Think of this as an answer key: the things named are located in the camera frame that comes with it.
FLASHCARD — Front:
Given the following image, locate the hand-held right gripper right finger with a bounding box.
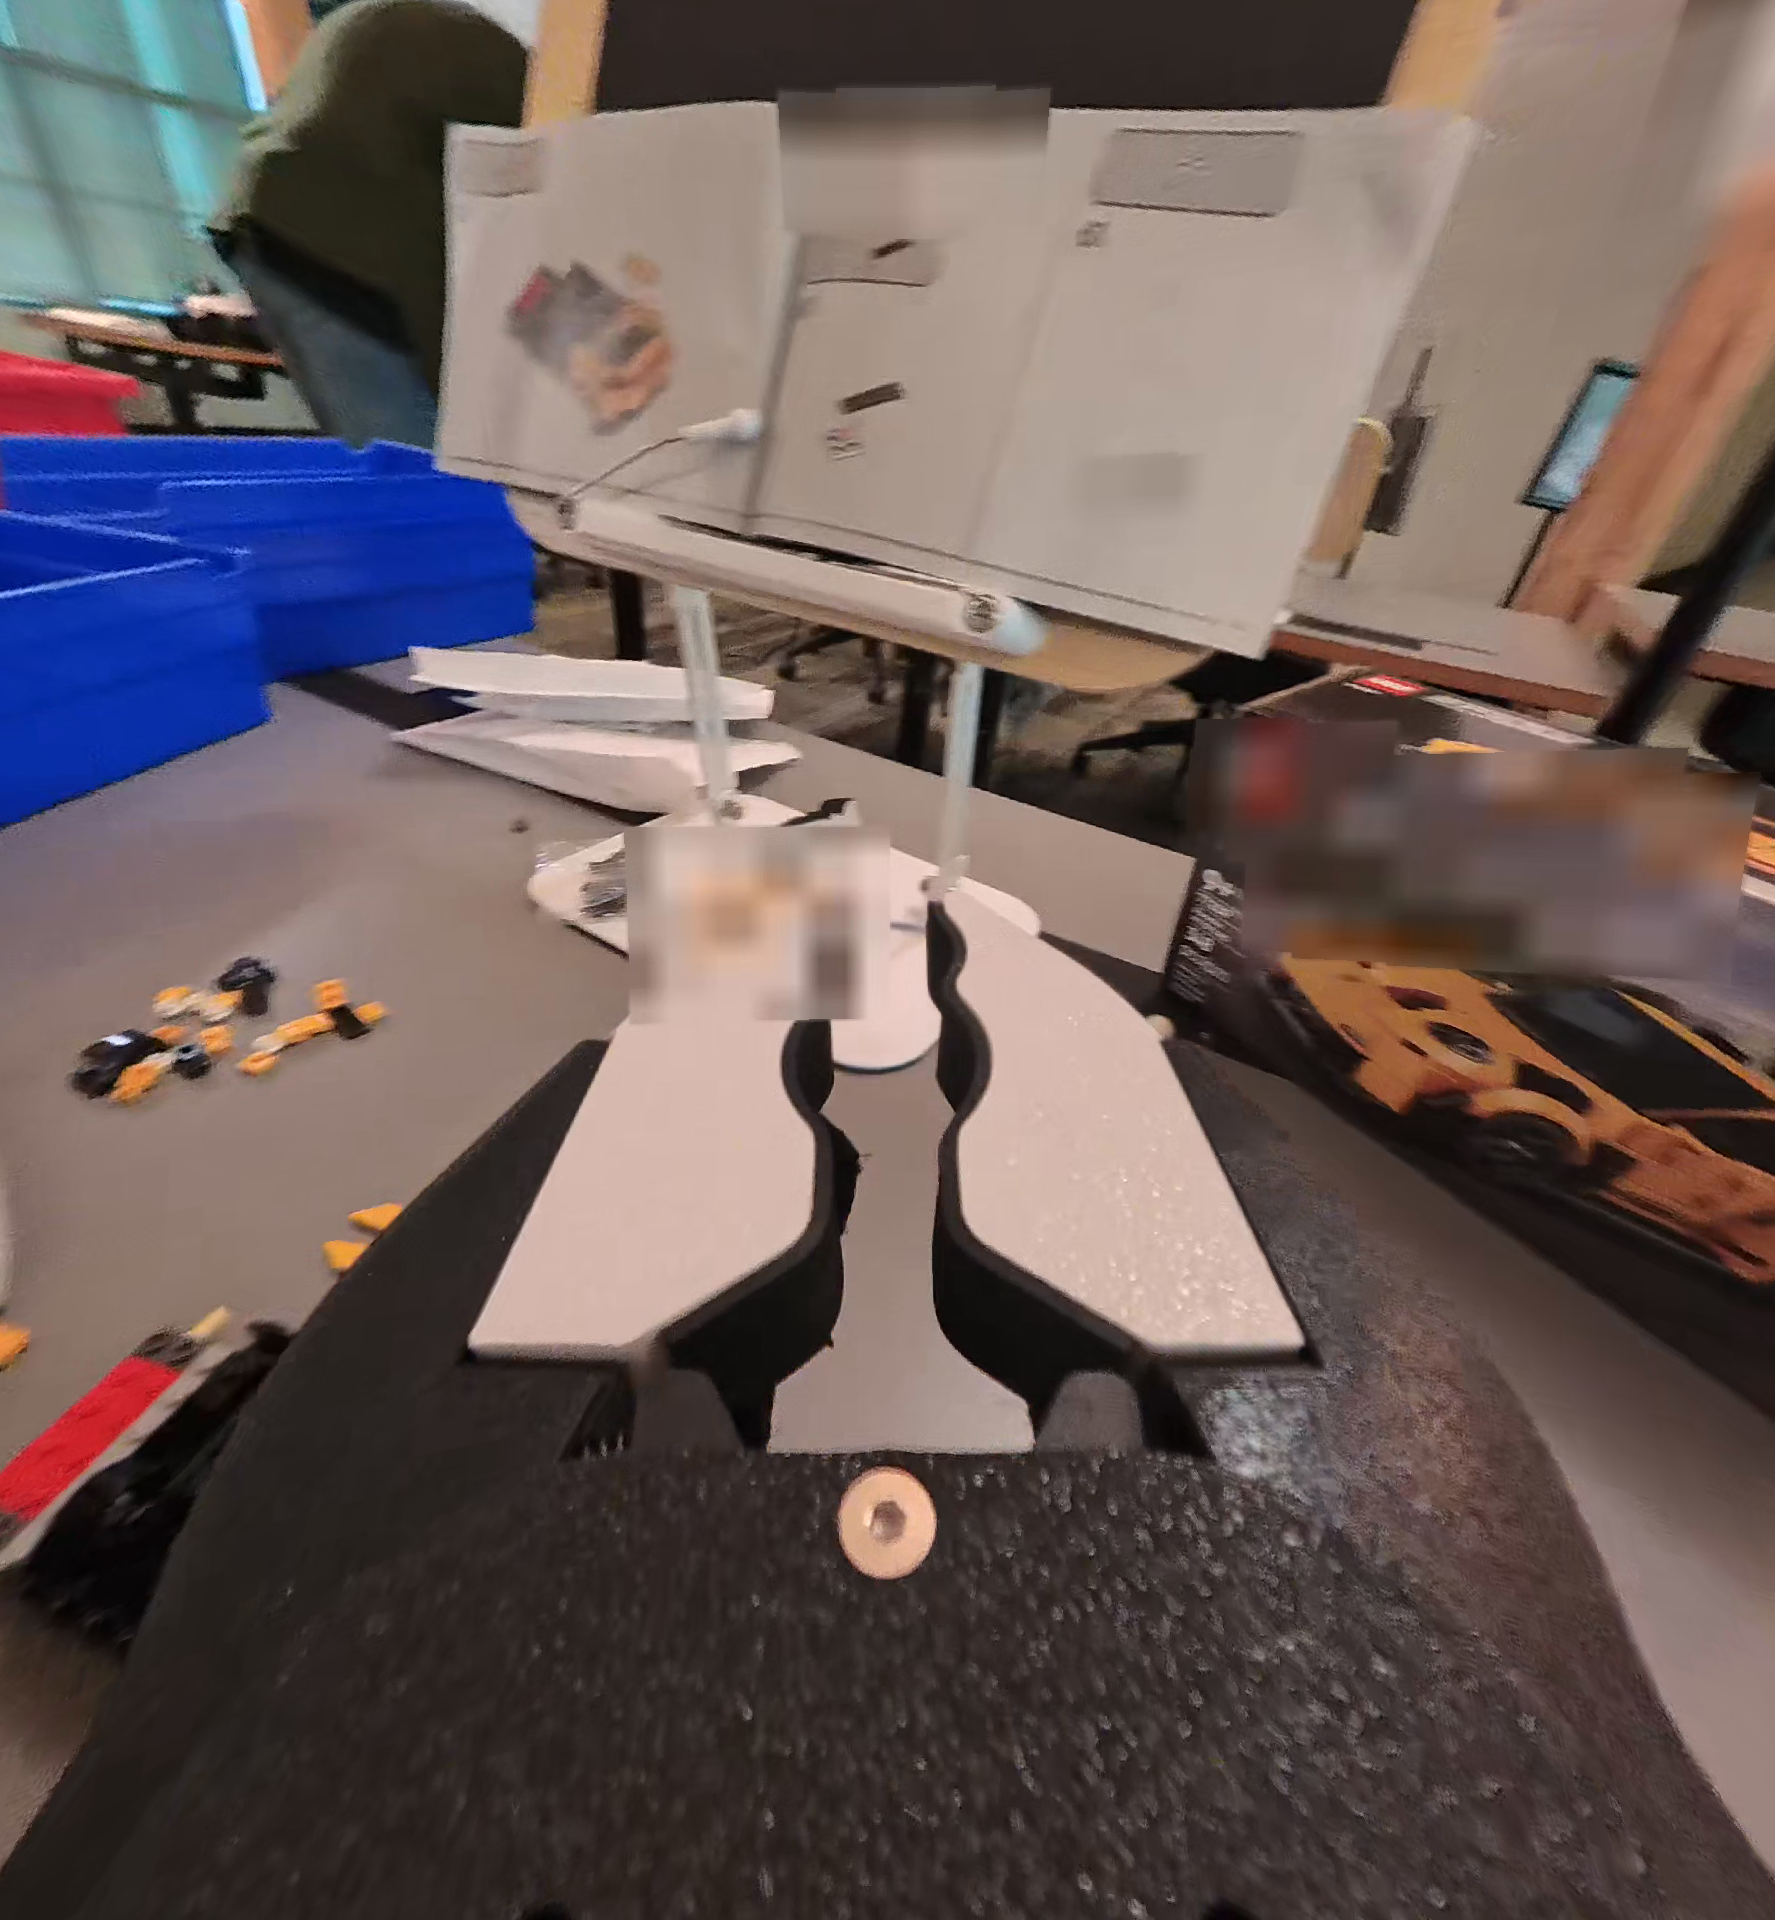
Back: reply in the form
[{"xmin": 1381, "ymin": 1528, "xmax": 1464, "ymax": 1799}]
[{"xmin": 921, "ymin": 897, "xmax": 1310, "ymax": 1452}]

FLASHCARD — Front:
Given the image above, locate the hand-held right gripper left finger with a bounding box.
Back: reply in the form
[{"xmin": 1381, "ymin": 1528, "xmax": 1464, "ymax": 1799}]
[{"xmin": 465, "ymin": 1021, "xmax": 859, "ymax": 1452}]

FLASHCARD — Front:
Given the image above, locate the pile of small lego pieces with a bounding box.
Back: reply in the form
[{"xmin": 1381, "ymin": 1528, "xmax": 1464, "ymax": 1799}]
[{"xmin": 69, "ymin": 954, "xmax": 391, "ymax": 1109}]

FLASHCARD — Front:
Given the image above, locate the partly built lego car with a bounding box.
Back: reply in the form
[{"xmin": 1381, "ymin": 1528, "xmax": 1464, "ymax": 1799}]
[{"xmin": 0, "ymin": 1305, "xmax": 300, "ymax": 1652}]

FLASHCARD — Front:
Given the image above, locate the lego set box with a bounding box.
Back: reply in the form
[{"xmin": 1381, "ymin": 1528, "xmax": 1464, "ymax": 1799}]
[{"xmin": 1161, "ymin": 675, "xmax": 1775, "ymax": 1464}]

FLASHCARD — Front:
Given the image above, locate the lego instruction booklet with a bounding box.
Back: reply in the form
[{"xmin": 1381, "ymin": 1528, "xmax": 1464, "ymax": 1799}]
[{"xmin": 434, "ymin": 97, "xmax": 1486, "ymax": 662}]

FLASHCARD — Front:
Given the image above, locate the clear bag of black parts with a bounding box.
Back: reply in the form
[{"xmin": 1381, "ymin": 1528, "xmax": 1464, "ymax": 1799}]
[{"xmin": 533, "ymin": 836, "xmax": 634, "ymax": 925}]

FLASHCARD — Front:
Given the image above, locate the white paper bag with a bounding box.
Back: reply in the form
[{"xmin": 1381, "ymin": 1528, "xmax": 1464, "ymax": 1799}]
[
  {"xmin": 408, "ymin": 645, "xmax": 778, "ymax": 726},
  {"xmin": 390, "ymin": 718, "xmax": 803, "ymax": 820}
]

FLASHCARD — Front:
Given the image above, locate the office chair base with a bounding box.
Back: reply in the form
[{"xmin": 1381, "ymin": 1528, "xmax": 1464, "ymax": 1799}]
[{"xmin": 1074, "ymin": 661, "xmax": 1278, "ymax": 775}]

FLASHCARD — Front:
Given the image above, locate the blue plastic bin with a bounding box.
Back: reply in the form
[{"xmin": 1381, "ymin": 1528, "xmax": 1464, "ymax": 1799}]
[
  {"xmin": 0, "ymin": 502, "xmax": 277, "ymax": 860},
  {"xmin": 151, "ymin": 464, "xmax": 540, "ymax": 684},
  {"xmin": 0, "ymin": 431, "xmax": 440, "ymax": 519}
]

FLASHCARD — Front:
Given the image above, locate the white book stand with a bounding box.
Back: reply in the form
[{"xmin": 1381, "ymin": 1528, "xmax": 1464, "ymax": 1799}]
[{"xmin": 503, "ymin": 405, "xmax": 1089, "ymax": 1076}]

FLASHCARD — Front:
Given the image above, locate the long wooden desk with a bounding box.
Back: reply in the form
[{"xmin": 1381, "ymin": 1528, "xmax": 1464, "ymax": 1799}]
[{"xmin": 1266, "ymin": 576, "xmax": 1775, "ymax": 726}]

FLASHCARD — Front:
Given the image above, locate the light wood chair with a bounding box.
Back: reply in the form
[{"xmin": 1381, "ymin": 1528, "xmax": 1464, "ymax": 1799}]
[{"xmin": 1306, "ymin": 417, "xmax": 1397, "ymax": 579}]

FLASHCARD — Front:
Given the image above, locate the red plastic bin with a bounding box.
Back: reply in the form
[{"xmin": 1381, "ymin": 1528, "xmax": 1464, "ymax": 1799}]
[{"xmin": 0, "ymin": 341, "xmax": 141, "ymax": 512}]

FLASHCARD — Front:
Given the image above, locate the black pole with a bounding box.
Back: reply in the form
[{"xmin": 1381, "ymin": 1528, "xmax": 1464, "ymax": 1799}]
[{"xmin": 1594, "ymin": 341, "xmax": 1775, "ymax": 752}]

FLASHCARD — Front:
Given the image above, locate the background table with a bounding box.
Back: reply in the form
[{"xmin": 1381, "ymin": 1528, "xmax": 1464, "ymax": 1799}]
[{"xmin": 21, "ymin": 296, "xmax": 289, "ymax": 438}]

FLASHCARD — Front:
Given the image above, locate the black monitor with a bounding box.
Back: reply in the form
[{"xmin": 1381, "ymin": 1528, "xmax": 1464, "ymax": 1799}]
[{"xmin": 1519, "ymin": 358, "xmax": 1643, "ymax": 516}]

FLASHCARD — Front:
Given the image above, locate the large glass window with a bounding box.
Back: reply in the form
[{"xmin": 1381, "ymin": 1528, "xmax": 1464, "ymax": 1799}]
[{"xmin": 0, "ymin": 0, "xmax": 272, "ymax": 309}]

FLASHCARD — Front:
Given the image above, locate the black wood-framed panel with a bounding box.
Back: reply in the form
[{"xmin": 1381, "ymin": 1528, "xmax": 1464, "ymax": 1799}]
[{"xmin": 524, "ymin": 0, "xmax": 1475, "ymax": 119}]

